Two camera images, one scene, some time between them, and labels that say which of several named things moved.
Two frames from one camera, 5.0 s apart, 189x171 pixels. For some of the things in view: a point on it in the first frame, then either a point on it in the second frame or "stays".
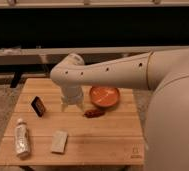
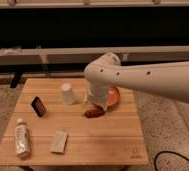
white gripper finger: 63,107 -> 86,97
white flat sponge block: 59,141 stays
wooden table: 42,133 stays
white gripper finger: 81,106 -> 103,106
